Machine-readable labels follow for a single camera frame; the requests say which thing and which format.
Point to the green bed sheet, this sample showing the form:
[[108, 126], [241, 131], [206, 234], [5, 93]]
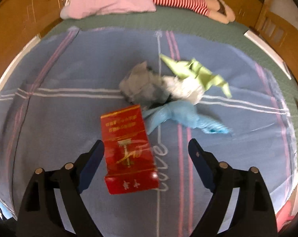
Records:
[[187, 22]]

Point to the blue striped blanket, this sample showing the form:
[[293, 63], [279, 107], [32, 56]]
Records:
[[50, 109]]

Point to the white tissue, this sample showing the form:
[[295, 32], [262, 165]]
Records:
[[188, 89]]

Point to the red cigarette box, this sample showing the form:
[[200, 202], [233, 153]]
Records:
[[129, 159]]

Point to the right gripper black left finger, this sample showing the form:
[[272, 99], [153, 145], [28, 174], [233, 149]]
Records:
[[52, 203]]

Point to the red striped plush doll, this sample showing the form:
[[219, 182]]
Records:
[[217, 10]]

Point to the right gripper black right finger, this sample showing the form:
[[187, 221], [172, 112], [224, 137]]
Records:
[[254, 213]]

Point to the grey crumpled wrapper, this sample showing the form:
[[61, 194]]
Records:
[[145, 87]]

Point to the green paper scrap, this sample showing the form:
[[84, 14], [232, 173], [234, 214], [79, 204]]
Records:
[[193, 69]]

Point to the light blue cloth wipe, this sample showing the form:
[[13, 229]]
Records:
[[185, 113]]

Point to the wooden bed frame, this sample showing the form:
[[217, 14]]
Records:
[[21, 20]]

